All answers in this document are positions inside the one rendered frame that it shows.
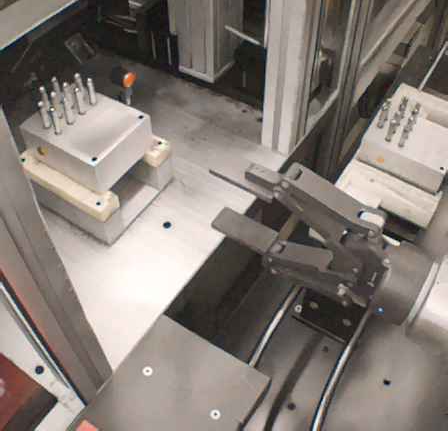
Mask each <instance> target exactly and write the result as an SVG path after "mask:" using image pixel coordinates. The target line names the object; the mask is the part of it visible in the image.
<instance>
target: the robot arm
mask: <svg viewBox="0 0 448 431"><path fill-rule="evenodd" d="M209 174H211V175H213V176H215V177H218V178H220V179H222V180H224V181H226V182H228V183H230V184H232V185H235V186H237V188H239V189H241V190H243V191H245V192H247V193H250V194H252V195H255V196H257V197H259V198H261V199H263V200H265V201H267V202H269V203H271V202H273V200H274V199H275V198H277V199H278V200H279V201H280V202H282V203H283V205H284V206H285V207H286V208H288V209H289V210H290V211H291V212H292V213H293V214H295V215H297V216H298V217H299V218H300V219H302V220H303V221H304V222H305V223H306V224H308V226H309V227H310V228H311V229H312V230H314V231H315V232H316V233H317V234H319V235H320V236H321V237H322V238H323V239H324V240H325V245H326V247H327V248H329V250H327V249H322V248H318V247H313V246H308V245H303V244H298V243H293V242H288V241H283V240H278V238H279V235H280V233H278V232H276V231H274V230H271V229H269V228H267V227H265V226H263V225H261V224H259V222H257V221H255V220H254V219H251V218H249V217H247V216H245V215H243V214H241V213H239V212H237V211H235V210H232V209H230V208H228V207H224V208H223V210H221V212H220V213H219V214H218V215H217V216H215V218H214V219H213V220H212V221H211V224H210V227H211V228H212V229H213V230H215V231H218V232H220V233H222V234H224V235H226V236H228V237H230V238H232V239H233V240H236V241H238V243H240V244H242V245H244V246H246V247H248V248H250V249H251V250H254V251H256V252H258V253H260V254H262V255H264V256H265V257H264V258H263V259H262V265H263V266H264V267H266V268H268V267H269V266H270V263H271V266H270V268H269V271H270V272H271V273H272V274H274V275H277V276H280V277H282V278H285V279H287V280H289V281H292V282H294V283H297V284H299V285H301V286H304V287H306V288H308V289H311V290H313V291H315V292H318V293H320V294H322V295H325V296H327V297H329V298H331V299H333V300H334V301H336V302H339V303H340V304H342V305H343V306H345V307H350V305H351V304H352V302H353V300H354V298H355V297H356V295H358V296H363V297H366V298H369V299H371V302H370V305H369V307H368V309H369V311H371V312H373V313H375V314H377V315H379V316H381V317H382V318H383V319H385V320H387V321H389V322H393V323H395V325H397V326H399V327H400V326H401V325H402V323H403V322H405V323H407V324H408V325H407V328H406V330H405V332H404V336H405V337H406V338H407V339H409V340H411V342H413V343H415V344H416V343H417V344H419V345H420V346H422V347H424V348H425V349H426V350H427V349H428V350H430V351H432V352H434V353H435V354H436V355H440V356H441V357H442V358H443V359H444V360H445V361H447V360H448V254H446V255H444V256H443V257H442V259H441V260H440V262H439V263H438V264H436V263H434V259H435V255H433V254H431V253H429V252H427V251H426V250H424V249H421V248H419V247H417V246H415V245H414V244H412V243H410V242H407V241H402V242H401V243H400V244H399V245H395V244H393V243H392V244H391V243H390V241H389V240H388V241H387V239H386V238H385V237H384V235H383V234H382V232H383V226H384V225H385V223H386V219H387V214H386V212H385V211H382V210H379V209H376V208H373V207H370V206H367V205H364V204H362V203H361V202H359V201H357V200H356V198H354V197H352V196H351V195H349V194H347V193H346V192H344V191H342V190H341V189H339V188H337V187H336V186H334V185H332V184H331V183H329V182H327V181H326V180H324V179H322V177H321V176H319V175H317V174H316V173H314V172H312V171H311V170H309V169H307V168H306V167H304V166H301V165H299V164H297V163H294V164H292V166H291V167H290V168H289V169H288V171H287V172H286V173H285V174H280V173H277V172H274V171H272V170H270V169H268V168H266V167H264V166H261V164H259V163H256V162H251V161H249V160H246V159H244V158H242V157H240V156H238V155H236V154H232V153H230V152H228V151H224V152H223V153H222V154H221V155H220V156H219V157H218V158H217V159H215V160H214V161H213V163H212V164H211V165H210V166H209ZM298 177H299V178H298ZM297 179H298V180H297ZM287 192H290V193H292V194H288V193H287ZM345 231H346V232H347V233H345V234H343V233H344V232H345ZM284 266H286V269H283V268H284ZM337 286H338V287H337Z"/></svg>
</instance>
